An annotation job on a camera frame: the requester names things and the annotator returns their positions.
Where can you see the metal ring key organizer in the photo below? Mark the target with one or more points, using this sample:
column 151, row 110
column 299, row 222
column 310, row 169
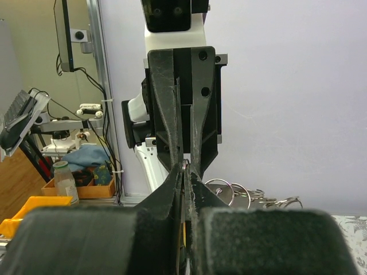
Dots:
column 222, row 193

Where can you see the black computer monitor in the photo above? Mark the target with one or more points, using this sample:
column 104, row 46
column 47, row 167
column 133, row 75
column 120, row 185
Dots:
column 63, row 31

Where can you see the blue cloth on bench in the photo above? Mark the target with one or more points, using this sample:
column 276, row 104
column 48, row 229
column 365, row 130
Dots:
column 86, row 156

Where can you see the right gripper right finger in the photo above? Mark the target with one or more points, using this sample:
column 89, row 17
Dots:
column 225, row 240

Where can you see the clear plastic bottle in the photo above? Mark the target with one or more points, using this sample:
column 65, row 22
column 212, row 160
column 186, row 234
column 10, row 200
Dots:
column 64, row 181

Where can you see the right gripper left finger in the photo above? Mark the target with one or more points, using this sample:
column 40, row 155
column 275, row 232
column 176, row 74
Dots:
column 87, row 239

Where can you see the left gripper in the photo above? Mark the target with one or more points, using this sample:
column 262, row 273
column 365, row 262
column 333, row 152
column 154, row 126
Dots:
column 184, row 103

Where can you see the black keyboard on stand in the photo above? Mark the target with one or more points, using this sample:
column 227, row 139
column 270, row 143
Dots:
column 26, row 110

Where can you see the wooden tray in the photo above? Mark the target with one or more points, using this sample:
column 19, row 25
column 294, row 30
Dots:
column 90, row 191

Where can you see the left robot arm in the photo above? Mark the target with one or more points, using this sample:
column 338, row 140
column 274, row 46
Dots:
column 139, row 137

